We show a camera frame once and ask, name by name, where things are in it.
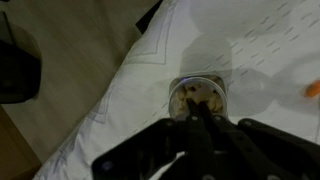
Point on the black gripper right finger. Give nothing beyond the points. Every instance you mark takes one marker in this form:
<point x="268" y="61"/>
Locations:
<point x="260" y="150"/>

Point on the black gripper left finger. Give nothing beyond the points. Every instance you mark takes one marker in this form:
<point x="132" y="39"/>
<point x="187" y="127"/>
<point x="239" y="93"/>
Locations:
<point x="143" y="146"/>

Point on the small glass jar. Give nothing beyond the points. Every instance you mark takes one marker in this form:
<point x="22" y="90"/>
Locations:
<point x="200" y="81"/>

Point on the white quilted duvet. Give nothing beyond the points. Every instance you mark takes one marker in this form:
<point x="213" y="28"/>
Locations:
<point x="266" y="50"/>

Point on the wooden dresser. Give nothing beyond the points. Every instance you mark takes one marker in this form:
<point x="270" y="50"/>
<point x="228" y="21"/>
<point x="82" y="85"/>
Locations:
<point x="13" y="150"/>

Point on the black robot table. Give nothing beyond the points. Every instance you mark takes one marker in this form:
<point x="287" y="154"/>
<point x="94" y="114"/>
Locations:
<point x="16" y="73"/>

